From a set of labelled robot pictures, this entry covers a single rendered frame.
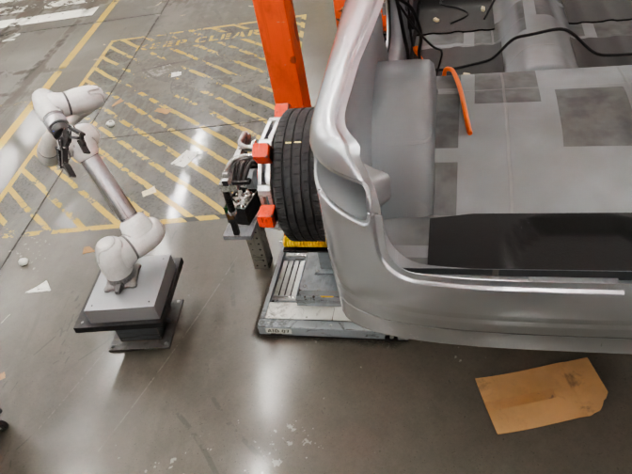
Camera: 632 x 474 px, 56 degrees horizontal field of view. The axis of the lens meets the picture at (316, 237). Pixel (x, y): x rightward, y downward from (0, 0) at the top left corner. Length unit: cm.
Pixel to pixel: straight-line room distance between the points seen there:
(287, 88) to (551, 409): 207
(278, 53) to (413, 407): 190
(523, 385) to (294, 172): 149
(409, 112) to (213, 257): 193
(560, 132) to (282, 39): 141
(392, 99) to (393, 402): 145
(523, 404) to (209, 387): 157
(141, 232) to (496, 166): 184
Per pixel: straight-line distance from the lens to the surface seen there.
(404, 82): 261
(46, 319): 413
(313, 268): 338
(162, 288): 334
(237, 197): 343
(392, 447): 293
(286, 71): 327
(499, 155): 275
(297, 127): 276
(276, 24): 318
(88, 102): 281
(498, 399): 306
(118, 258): 329
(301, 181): 267
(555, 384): 314
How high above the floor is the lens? 256
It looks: 41 degrees down
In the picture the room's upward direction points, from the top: 12 degrees counter-clockwise
